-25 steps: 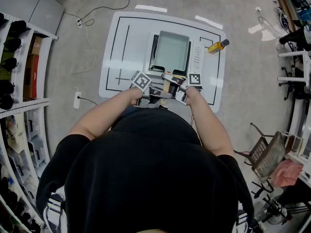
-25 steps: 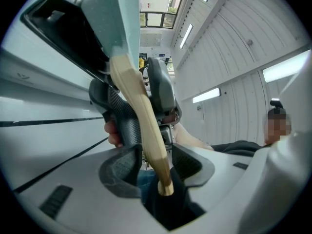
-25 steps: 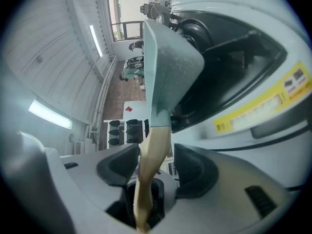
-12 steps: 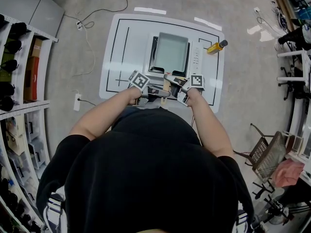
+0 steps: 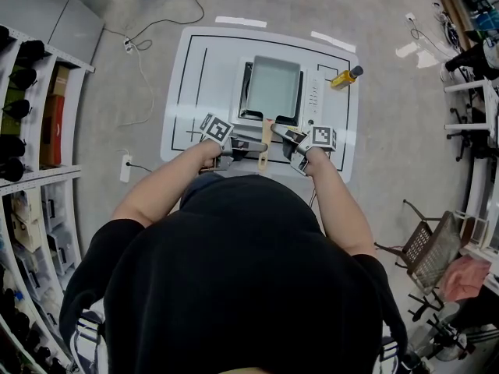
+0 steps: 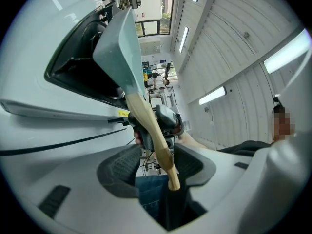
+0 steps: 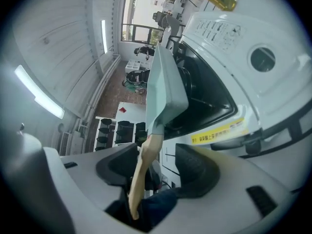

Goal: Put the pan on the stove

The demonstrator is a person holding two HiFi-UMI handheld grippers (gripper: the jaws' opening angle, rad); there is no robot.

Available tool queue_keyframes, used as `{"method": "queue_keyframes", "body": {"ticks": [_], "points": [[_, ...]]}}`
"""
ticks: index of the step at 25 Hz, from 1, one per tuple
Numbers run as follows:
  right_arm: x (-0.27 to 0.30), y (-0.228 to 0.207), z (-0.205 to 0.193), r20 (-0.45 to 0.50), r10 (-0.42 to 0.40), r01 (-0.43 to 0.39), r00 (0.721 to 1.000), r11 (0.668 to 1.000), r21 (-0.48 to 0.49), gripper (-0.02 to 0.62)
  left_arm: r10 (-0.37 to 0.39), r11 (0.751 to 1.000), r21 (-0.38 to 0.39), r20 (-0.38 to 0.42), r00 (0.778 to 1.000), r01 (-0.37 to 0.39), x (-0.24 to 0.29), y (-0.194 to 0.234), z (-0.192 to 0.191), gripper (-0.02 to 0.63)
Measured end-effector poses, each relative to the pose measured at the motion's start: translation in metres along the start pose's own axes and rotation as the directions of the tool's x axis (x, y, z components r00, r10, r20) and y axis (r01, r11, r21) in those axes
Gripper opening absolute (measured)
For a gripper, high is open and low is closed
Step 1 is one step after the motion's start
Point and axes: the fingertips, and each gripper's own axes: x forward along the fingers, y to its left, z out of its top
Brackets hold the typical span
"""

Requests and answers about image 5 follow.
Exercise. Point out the brown metal mesh chair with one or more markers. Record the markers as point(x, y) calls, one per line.
point(432, 248)

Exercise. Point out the beige storage case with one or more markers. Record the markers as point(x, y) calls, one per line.
point(26, 232)

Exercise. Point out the person's blue trousers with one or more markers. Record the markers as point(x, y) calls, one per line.
point(197, 189)

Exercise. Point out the white power strip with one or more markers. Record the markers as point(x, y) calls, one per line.
point(128, 46)
point(126, 169)

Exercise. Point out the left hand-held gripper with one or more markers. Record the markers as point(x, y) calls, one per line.
point(216, 129)

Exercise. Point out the pink cloth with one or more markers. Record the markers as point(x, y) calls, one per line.
point(464, 279)

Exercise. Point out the white metal shelving unit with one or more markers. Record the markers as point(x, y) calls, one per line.
point(43, 173)

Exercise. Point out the red cardboard box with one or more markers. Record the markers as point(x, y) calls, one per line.
point(52, 131)

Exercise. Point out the person's right forearm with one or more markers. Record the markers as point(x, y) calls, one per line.
point(339, 209)

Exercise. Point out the person's left forearm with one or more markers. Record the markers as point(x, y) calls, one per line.
point(163, 189)

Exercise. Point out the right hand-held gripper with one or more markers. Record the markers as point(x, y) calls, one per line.
point(321, 136)

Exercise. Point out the person's black t-shirt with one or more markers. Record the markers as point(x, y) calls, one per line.
point(241, 279)

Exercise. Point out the stack of clear storage bins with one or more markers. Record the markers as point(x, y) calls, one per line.
point(58, 244)

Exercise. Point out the white desk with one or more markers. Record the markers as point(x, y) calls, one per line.
point(491, 103)

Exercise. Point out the white induction cooker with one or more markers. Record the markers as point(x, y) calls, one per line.
point(313, 92)

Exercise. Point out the small white floor socket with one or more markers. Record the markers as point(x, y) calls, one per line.
point(410, 17)

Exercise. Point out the yellow oil bottle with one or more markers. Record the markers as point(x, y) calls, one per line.
point(343, 79)

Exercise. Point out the black office chair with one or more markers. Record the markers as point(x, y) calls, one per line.
point(468, 138)

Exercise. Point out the brown cardboard box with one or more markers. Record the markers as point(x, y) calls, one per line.
point(59, 80)

